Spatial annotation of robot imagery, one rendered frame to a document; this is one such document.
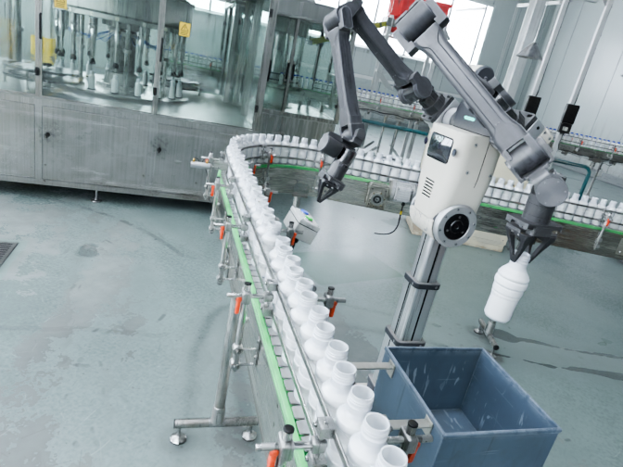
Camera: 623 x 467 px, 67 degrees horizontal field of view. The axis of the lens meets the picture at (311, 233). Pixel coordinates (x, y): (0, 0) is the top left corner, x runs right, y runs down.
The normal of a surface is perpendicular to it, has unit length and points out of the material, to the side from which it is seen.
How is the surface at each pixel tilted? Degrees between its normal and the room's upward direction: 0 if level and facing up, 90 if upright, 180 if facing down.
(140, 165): 90
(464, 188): 101
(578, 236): 90
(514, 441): 90
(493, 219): 92
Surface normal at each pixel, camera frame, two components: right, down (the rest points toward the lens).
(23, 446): 0.19, -0.92
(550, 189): -0.38, 0.25
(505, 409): -0.95, -0.09
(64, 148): 0.25, 0.38
